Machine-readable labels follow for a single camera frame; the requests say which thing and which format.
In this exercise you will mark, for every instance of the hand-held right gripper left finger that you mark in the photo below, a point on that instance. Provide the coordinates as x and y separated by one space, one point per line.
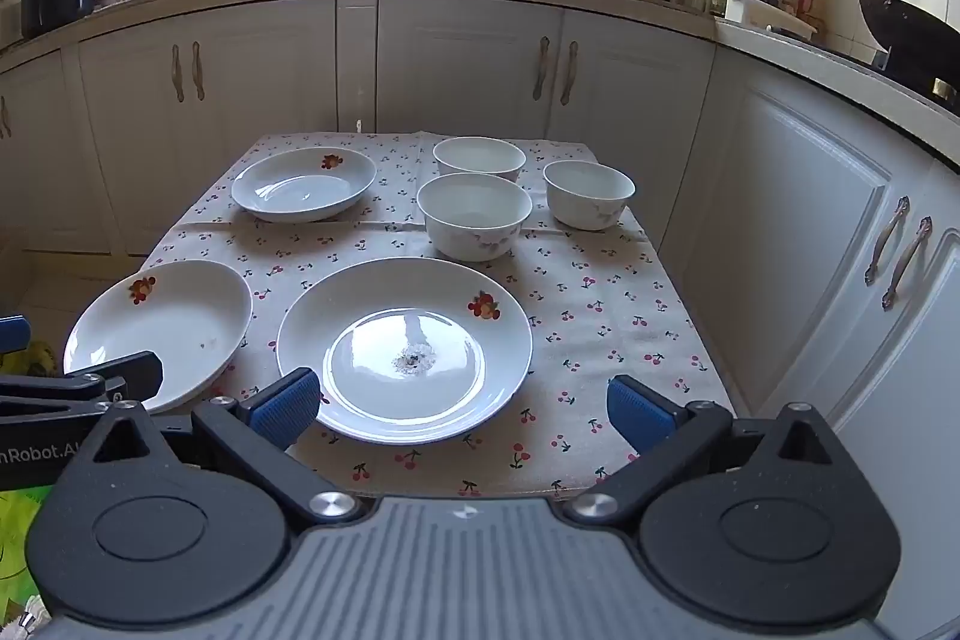
289 404

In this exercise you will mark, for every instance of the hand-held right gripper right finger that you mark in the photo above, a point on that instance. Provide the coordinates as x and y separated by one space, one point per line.
634 411

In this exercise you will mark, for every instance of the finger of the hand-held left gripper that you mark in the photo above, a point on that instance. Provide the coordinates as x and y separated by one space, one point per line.
112 377
11 336

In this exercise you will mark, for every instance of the white kitchen cabinet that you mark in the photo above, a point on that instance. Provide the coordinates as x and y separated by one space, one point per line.
465 55

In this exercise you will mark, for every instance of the yellow-green plastic bag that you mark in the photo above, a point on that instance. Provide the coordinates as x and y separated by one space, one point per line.
41 361

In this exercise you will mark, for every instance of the black wok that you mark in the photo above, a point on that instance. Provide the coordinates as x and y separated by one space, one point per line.
907 29

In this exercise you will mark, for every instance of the white plastic tray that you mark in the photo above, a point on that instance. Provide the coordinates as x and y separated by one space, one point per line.
765 14

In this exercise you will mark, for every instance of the white ceramic bowl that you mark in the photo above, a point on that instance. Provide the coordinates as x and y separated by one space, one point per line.
589 190
480 154
474 212

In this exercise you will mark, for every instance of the white fruit-print plate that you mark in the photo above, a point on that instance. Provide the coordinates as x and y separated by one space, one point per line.
300 190
450 377
172 332

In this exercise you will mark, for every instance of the cherry-print tablecloth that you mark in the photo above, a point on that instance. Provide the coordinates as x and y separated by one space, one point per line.
600 325

